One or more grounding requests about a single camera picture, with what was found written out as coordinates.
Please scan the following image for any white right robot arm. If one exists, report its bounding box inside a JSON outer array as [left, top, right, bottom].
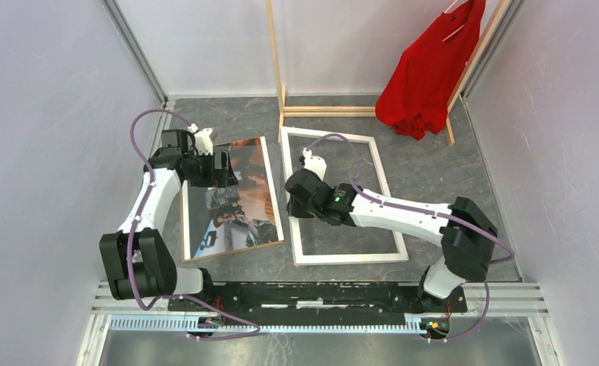
[[284, 169, 498, 311]]

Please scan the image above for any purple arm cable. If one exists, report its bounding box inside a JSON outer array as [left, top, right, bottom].
[[126, 108, 261, 342], [306, 133, 516, 343]]

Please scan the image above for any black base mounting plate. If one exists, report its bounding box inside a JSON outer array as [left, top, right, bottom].
[[197, 281, 468, 326]]

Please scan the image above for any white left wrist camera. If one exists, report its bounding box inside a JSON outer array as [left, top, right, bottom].
[[187, 124, 216, 156]]

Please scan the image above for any aluminium rail with cable comb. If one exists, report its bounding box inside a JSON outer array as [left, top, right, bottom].
[[91, 282, 549, 336]]

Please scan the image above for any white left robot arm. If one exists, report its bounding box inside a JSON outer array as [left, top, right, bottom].
[[99, 128, 239, 300]]

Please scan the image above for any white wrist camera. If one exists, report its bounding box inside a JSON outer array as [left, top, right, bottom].
[[187, 124, 216, 156], [301, 148, 327, 181]]

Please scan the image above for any printed photo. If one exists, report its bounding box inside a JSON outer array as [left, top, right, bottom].
[[183, 136, 285, 261]]

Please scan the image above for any brown backing board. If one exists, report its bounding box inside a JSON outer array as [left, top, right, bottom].
[[179, 136, 285, 264]]

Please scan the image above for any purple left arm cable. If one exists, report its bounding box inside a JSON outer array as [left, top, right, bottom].
[[126, 108, 261, 342]]

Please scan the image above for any wooden clothes rack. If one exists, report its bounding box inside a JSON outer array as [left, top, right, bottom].
[[264, 0, 518, 127]]

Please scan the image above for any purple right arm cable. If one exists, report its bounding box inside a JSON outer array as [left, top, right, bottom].
[[306, 133, 516, 343]]

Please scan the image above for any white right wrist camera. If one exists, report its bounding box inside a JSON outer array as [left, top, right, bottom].
[[301, 148, 327, 181]]

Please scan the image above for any red t-shirt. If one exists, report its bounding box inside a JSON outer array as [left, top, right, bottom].
[[375, 0, 486, 140]]

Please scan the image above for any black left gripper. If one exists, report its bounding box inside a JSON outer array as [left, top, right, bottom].
[[185, 149, 239, 188]]

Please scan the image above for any white wooden picture frame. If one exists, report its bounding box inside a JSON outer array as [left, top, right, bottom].
[[279, 127, 408, 266]]

